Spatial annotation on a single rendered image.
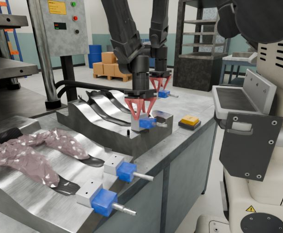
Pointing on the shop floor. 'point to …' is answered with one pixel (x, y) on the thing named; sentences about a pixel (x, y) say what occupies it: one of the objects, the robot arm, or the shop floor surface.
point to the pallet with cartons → (109, 68)
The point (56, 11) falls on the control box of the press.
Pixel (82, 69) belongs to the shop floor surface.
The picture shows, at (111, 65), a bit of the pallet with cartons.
